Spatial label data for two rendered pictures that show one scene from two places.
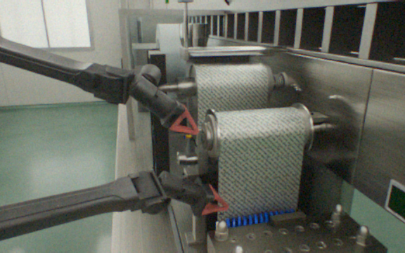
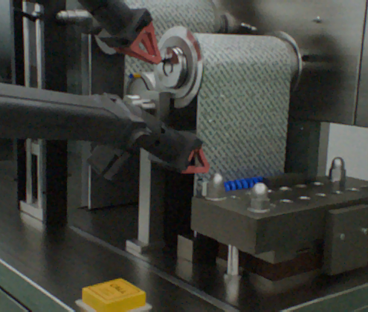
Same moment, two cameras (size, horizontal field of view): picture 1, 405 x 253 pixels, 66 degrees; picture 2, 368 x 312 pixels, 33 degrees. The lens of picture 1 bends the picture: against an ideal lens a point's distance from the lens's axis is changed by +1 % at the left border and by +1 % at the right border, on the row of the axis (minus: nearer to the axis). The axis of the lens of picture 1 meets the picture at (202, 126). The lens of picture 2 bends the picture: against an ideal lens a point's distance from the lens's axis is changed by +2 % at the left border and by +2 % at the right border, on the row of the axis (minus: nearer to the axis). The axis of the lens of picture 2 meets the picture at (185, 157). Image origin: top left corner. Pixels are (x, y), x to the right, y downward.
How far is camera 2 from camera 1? 0.59 m
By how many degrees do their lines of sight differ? 26
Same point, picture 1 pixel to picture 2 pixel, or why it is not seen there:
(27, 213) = (33, 98)
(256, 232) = not seen: hidden behind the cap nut
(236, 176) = (218, 120)
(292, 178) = (278, 129)
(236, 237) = (234, 197)
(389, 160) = not seen: outside the picture
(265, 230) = not seen: hidden behind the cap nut
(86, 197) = (79, 101)
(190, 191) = (170, 134)
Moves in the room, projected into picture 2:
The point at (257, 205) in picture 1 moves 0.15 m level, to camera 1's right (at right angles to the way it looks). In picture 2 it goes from (241, 168) to (305, 164)
